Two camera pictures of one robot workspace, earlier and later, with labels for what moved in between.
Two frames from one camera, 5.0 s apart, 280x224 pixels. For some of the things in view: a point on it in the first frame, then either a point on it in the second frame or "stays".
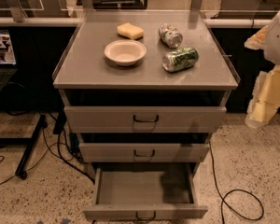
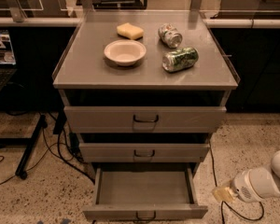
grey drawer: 145,191 stays
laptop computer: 3,60 stays
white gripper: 278,42 to 243,184
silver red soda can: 170,35 stays
